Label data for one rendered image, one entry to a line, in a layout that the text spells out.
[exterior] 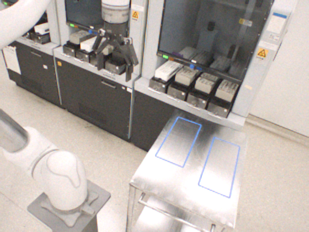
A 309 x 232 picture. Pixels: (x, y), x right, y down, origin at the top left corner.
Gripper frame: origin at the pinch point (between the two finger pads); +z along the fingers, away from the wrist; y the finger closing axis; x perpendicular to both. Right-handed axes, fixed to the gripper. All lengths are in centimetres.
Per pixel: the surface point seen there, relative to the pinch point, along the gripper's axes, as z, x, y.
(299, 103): 76, 186, 102
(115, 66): 40, 66, -47
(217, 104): 39, 67, 35
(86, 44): 34, 72, -81
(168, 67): 34, 82, -11
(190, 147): 38, 19, 34
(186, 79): 34, 74, 8
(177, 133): 38, 24, 24
